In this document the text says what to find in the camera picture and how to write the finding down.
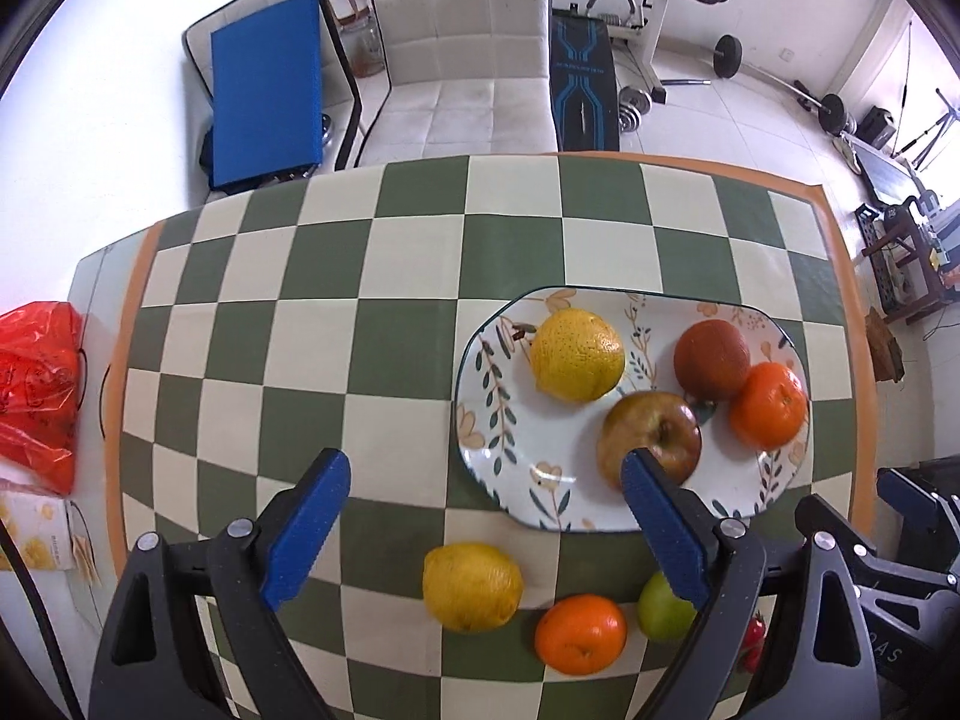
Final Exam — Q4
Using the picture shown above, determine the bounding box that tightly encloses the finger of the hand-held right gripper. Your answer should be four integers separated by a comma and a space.
876, 459, 960, 545

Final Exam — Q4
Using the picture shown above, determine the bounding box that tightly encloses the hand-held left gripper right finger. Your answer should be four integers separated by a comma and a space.
621, 448, 883, 720

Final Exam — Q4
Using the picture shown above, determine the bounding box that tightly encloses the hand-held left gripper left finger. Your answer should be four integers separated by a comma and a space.
88, 448, 352, 720

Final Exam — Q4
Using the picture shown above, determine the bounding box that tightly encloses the orange tangerine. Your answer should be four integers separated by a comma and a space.
729, 362, 809, 452
535, 594, 628, 676

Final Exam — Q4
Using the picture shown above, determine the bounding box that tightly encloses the floral ceramic plate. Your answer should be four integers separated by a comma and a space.
454, 286, 812, 533

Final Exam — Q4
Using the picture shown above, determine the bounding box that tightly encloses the yellow lemon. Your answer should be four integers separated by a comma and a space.
422, 542, 524, 633

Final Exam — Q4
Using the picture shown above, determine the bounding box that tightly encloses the red green apple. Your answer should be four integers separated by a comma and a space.
598, 390, 704, 492

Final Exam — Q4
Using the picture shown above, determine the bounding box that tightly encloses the small red tomato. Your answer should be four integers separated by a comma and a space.
739, 613, 767, 674

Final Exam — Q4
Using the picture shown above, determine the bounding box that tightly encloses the brown wooden piece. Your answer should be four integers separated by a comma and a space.
865, 309, 906, 383

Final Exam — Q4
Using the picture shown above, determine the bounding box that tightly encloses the green white checkered tablecloth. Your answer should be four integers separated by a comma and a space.
105, 154, 878, 720

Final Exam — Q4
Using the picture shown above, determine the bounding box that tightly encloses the dark red orange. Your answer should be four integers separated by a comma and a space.
673, 319, 752, 402

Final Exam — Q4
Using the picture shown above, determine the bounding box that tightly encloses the large yellow citrus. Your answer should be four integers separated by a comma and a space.
531, 307, 626, 402

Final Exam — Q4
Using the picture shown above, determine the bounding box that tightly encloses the black storage rack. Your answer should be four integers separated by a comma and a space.
855, 193, 960, 325

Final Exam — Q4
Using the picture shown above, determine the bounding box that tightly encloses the yellow white cardboard box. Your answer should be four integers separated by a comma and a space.
0, 476, 102, 587

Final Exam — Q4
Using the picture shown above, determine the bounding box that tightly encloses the red plastic bag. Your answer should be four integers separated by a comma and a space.
0, 301, 85, 496

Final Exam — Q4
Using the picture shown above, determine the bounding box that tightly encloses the black treadmill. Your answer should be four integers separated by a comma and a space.
838, 109, 927, 205

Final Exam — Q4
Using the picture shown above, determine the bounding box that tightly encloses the barbell with black plates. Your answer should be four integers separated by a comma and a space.
711, 34, 857, 137

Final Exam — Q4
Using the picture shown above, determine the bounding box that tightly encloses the pair of metal dumbbells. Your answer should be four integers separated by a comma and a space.
616, 86, 655, 134

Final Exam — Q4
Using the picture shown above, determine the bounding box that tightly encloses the blue foam board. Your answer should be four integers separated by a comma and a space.
208, 0, 325, 192

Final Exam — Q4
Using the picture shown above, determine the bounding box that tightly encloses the black blue bench pad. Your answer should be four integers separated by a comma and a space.
550, 9, 622, 153

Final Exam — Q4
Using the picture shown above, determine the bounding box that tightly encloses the glass jar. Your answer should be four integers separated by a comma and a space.
341, 15, 386, 80

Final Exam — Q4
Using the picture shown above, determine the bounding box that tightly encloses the chair with blue cushion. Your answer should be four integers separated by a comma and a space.
184, 0, 365, 173

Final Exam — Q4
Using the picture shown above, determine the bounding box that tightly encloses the white weight rack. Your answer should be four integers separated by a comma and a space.
585, 0, 710, 104

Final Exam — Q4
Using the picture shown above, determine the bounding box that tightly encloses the white padded chair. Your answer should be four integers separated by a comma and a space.
352, 0, 560, 166

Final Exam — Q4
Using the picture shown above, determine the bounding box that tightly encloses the black cable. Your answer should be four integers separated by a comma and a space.
0, 532, 85, 720

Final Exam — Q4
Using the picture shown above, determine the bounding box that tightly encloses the camera tripod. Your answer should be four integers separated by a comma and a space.
892, 86, 960, 166

